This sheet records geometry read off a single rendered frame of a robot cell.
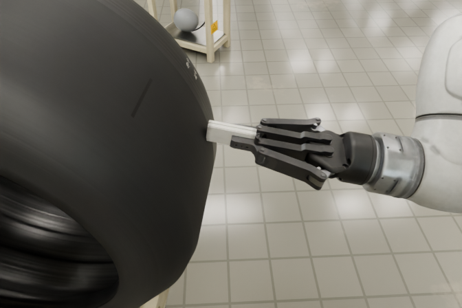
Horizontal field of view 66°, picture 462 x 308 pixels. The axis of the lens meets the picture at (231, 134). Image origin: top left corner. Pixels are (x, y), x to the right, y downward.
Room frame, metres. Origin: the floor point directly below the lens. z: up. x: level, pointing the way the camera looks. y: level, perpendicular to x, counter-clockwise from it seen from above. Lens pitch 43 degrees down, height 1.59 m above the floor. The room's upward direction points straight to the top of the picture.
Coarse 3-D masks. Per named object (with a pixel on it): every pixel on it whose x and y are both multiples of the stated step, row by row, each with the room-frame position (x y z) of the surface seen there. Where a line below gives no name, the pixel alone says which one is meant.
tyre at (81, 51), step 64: (0, 0) 0.34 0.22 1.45; (64, 0) 0.38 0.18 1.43; (128, 0) 0.46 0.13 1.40; (0, 64) 0.26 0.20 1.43; (64, 64) 0.29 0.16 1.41; (128, 64) 0.34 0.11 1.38; (192, 64) 0.46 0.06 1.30; (0, 128) 0.23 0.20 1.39; (64, 128) 0.24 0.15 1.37; (128, 128) 0.27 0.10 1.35; (192, 128) 0.35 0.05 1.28; (0, 192) 0.47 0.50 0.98; (64, 192) 0.22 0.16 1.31; (128, 192) 0.23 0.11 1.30; (192, 192) 0.28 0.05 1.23; (0, 256) 0.35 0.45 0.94; (64, 256) 0.36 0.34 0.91; (128, 256) 0.21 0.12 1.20
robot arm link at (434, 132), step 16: (416, 128) 0.39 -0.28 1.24; (432, 128) 0.37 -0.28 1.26; (448, 128) 0.36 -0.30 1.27; (432, 144) 0.35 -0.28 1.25; (448, 144) 0.34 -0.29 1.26; (432, 160) 0.32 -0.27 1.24; (448, 160) 0.32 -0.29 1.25; (432, 176) 0.31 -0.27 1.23; (448, 176) 0.31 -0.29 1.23; (416, 192) 0.30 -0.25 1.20; (432, 192) 0.30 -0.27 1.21; (448, 192) 0.29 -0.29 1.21; (432, 208) 0.30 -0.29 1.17; (448, 208) 0.29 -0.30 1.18
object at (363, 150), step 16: (320, 144) 0.36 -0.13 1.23; (336, 144) 0.37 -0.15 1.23; (352, 144) 0.35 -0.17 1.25; (368, 144) 0.35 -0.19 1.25; (304, 160) 0.35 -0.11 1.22; (320, 160) 0.33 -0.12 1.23; (336, 160) 0.34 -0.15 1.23; (352, 160) 0.33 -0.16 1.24; (368, 160) 0.33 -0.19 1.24; (336, 176) 0.32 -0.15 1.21; (352, 176) 0.32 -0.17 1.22; (368, 176) 0.32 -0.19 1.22
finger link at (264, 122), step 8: (264, 120) 0.40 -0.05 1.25; (272, 120) 0.40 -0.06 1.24; (280, 120) 0.41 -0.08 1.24; (288, 120) 0.41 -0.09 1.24; (296, 120) 0.41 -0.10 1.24; (304, 120) 0.41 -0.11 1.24; (312, 120) 0.42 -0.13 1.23; (320, 120) 0.42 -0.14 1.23; (280, 128) 0.40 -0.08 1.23; (288, 128) 0.40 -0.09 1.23; (296, 128) 0.40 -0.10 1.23; (304, 128) 0.40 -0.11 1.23
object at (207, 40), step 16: (176, 0) 3.18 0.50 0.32; (208, 0) 2.63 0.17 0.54; (224, 0) 2.91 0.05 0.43; (176, 16) 2.90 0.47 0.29; (192, 16) 2.88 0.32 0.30; (208, 16) 2.63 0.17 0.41; (224, 16) 2.91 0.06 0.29; (176, 32) 2.92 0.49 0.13; (192, 32) 2.92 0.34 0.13; (208, 32) 2.63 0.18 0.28; (224, 32) 2.91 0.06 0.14; (192, 48) 2.71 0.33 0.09; (208, 48) 2.64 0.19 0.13
